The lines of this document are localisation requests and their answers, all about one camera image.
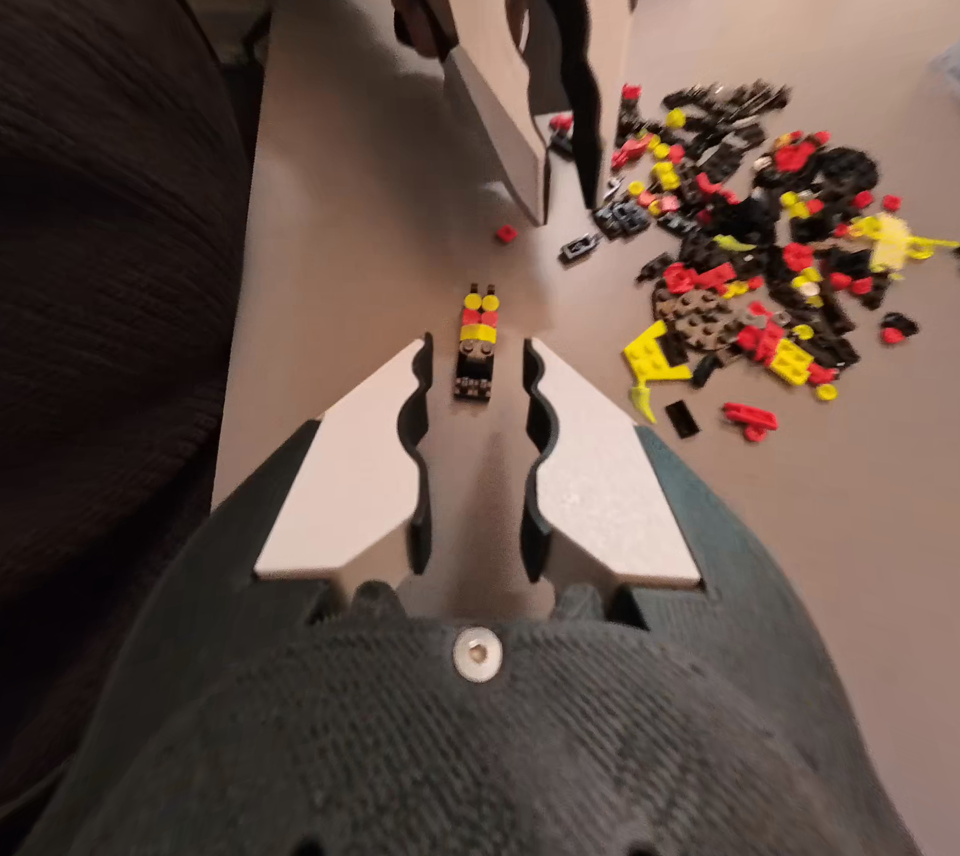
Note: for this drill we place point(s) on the small red lego brick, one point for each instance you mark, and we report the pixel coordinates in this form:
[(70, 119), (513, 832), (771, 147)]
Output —
[(507, 234)]

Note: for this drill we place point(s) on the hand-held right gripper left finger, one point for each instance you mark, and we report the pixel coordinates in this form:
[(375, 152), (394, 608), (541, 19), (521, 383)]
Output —
[(345, 496)]

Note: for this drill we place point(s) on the pile of lego pieces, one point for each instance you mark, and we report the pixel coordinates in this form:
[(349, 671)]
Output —
[(750, 218)]

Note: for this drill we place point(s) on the black lego clip plate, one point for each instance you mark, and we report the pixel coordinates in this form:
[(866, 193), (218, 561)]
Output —
[(579, 246)]

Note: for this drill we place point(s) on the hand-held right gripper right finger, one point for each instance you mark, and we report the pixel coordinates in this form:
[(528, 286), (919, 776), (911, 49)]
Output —
[(607, 503)]

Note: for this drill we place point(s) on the black yellow red lego assembly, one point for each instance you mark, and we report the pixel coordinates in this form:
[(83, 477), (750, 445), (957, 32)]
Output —
[(476, 346)]

